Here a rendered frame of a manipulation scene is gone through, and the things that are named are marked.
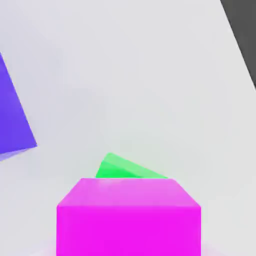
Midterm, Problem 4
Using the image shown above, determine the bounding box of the small green cube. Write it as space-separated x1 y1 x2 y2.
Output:
95 152 169 179

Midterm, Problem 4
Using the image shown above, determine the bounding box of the large purple box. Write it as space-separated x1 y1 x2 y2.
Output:
0 52 38 162

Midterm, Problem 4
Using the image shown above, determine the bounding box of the small magenta cube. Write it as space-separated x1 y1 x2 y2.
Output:
56 177 202 256

